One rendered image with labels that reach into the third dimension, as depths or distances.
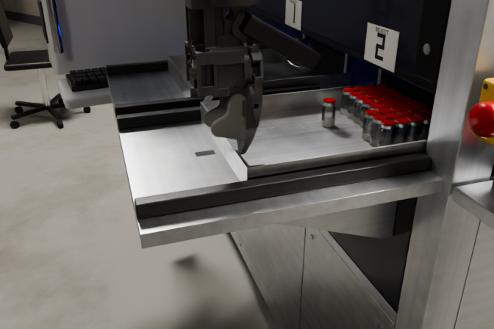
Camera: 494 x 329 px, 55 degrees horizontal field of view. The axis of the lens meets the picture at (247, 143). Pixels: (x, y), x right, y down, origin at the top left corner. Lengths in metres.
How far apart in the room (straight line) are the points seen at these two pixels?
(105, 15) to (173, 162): 0.83
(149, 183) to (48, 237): 1.58
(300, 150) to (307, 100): 0.19
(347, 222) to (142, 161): 0.32
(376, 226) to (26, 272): 1.52
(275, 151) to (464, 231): 0.29
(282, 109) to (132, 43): 0.72
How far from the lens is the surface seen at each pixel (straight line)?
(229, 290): 1.78
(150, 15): 1.48
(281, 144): 0.73
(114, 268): 1.94
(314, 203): 0.59
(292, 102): 0.87
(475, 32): 0.62
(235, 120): 0.60
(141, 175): 0.66
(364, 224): 0.77
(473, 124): 0.58
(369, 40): 0.80
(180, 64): 1.14
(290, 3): 1.08
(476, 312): 0.88
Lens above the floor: 1.18
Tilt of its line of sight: 24 degrees down
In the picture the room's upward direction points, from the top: straight up
